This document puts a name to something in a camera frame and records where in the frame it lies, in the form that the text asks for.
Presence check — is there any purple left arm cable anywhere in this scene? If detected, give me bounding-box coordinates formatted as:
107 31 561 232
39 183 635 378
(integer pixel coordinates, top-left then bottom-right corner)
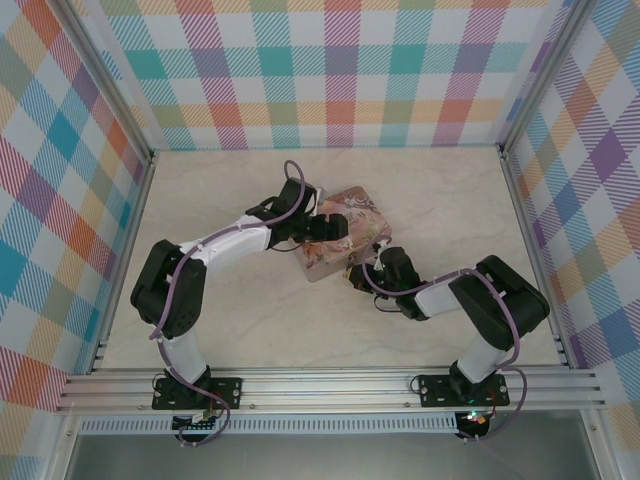
149 159 307 447

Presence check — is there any electronics board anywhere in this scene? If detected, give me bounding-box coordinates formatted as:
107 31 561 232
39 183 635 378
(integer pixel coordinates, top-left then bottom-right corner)
172 412 224 435
457 409 494 431

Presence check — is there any aluminium right frame post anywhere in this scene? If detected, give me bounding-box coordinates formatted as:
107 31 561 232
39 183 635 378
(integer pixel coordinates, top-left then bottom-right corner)
497 0 596 156

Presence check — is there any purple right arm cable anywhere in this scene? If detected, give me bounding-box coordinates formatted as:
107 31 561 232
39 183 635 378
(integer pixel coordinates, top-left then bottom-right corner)
362 242 529 444

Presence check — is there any aluminium left side rail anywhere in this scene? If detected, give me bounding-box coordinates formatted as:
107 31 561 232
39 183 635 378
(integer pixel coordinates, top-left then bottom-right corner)
87 152 159 376

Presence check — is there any pink illustrated tin box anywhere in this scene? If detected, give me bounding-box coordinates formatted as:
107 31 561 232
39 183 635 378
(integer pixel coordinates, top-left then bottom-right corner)
292 184 395 284

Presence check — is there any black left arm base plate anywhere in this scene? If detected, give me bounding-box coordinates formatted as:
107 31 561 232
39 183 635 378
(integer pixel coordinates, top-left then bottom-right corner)
152 375 245 411

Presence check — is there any left electronics board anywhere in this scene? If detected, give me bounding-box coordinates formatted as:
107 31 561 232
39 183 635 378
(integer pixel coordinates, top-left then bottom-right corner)
172 412 224 435

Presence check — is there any thin black right gripper cable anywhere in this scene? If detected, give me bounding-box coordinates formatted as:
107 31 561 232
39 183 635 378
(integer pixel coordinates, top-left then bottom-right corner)
373 293 402 315

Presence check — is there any aluminium left frame post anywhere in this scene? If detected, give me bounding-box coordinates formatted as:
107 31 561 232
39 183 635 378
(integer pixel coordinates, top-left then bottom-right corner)
63 0 159 169

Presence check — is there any aluminium right side rail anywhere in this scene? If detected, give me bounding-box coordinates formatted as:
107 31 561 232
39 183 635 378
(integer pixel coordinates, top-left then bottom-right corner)
499 144 574 370

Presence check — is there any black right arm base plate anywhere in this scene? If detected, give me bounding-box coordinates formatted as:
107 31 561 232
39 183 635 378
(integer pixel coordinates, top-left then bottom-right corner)
418 373 511 409

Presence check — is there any grey metal panel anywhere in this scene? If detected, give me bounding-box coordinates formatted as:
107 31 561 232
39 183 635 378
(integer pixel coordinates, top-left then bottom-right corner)
64 432 601 480

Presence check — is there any aluminium frame post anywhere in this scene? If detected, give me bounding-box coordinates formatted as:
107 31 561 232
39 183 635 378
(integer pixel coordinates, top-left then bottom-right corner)
497 0 596 156
63 0 159 169

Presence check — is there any white slotted cable duct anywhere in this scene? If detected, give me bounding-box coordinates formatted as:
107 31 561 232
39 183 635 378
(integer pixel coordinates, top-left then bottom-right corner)
79 412 459 435

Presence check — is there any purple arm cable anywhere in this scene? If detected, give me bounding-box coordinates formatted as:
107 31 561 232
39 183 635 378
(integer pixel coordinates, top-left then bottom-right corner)
149 159 307 447
362 242 529 444

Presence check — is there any right electronics board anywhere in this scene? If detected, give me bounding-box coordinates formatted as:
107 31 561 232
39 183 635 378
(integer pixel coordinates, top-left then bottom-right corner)
457 409 494 431

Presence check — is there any aluminium mounting rail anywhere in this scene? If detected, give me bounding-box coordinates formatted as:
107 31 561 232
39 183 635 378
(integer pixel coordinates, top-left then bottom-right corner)
54 367 609 414

